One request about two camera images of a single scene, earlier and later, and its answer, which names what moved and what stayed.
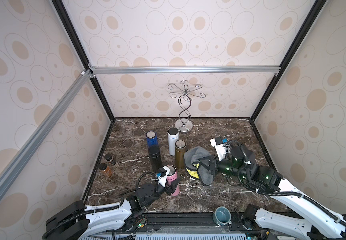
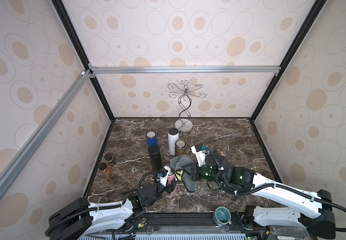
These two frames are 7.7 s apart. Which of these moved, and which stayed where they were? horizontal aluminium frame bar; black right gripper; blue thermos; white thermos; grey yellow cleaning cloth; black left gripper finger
Moved: black right gripper; grey yellow cleaning cloth
Stayed: white thermos; black left gripper finger; blue thermos; horizontal aluminium frame bar
